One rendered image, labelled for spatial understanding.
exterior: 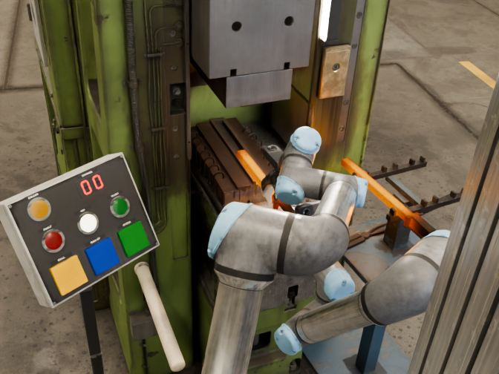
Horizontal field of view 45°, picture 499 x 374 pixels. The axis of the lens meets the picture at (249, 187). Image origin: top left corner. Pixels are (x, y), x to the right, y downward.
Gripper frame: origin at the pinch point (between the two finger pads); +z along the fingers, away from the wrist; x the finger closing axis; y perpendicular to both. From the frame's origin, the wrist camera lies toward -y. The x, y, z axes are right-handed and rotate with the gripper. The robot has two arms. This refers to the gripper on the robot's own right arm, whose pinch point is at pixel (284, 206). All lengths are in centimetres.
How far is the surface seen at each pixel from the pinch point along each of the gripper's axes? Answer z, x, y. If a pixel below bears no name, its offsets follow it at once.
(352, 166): 18.9, 34.4, 4.9
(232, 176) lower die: 23.4, -7.2, 2.3
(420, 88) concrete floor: 230, 233, 99
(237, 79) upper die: 16.4, -8.6, -34.0
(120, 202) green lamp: 5.9, -45.5, -8.5
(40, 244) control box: -4, -67, -8
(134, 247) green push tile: -0.4, -44.1, 2.2
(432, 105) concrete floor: 203, 225, 99
